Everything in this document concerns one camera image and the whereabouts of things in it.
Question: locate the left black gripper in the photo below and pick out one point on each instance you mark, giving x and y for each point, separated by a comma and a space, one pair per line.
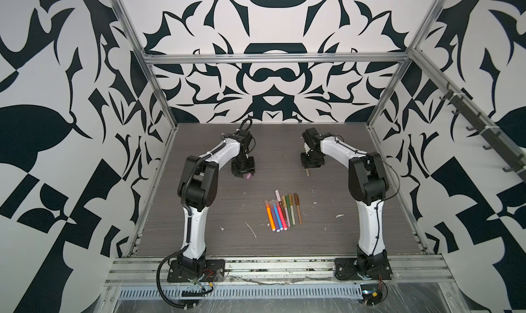
240, 172

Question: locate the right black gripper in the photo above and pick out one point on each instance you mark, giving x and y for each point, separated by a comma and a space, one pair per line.
305, 164

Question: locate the brown marker pen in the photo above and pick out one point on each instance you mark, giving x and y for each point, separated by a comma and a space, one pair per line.
297, 205

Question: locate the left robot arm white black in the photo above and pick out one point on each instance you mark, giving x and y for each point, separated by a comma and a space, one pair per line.
198, 189

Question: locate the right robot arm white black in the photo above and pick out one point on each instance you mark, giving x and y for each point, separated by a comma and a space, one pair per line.
367, 184

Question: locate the green marker pen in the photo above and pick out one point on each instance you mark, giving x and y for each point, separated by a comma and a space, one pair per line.
291, 209

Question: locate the olive tan marker pen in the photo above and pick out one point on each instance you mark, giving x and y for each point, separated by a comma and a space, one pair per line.
287, 215

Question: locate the dark red marker pen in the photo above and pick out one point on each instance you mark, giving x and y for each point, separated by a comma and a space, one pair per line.
284, 212

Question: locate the orange marker pen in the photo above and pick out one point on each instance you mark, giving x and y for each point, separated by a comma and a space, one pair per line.
270, 216

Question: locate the light pink marker pen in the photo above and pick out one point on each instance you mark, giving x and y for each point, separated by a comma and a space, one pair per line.
278, 196

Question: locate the blue marker pen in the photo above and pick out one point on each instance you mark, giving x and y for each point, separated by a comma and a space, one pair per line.
279, 225

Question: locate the purple marker pen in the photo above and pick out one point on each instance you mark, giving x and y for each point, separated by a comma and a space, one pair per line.
273, 215

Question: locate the pink red marker pen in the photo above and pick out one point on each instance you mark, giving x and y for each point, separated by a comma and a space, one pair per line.
281, 216

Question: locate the circuit board with green light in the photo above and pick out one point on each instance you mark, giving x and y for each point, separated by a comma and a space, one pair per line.
373, 295

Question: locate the grey hook rack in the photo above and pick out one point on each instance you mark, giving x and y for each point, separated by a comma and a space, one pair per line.
481, 124

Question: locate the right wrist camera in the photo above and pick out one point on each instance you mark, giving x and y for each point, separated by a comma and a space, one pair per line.
305, 148

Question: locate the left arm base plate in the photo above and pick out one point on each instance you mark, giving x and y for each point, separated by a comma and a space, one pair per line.
203, 270

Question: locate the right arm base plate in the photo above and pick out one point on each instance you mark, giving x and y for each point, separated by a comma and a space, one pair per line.
362, 268

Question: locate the white slotted cable duct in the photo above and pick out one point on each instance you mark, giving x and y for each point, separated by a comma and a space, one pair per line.
288, 291

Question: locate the aluminium frame crossbar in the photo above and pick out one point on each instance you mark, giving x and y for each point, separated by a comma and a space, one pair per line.
272, 58

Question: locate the aluminium front rail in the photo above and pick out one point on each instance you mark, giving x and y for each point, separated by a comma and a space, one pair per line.
281, 270

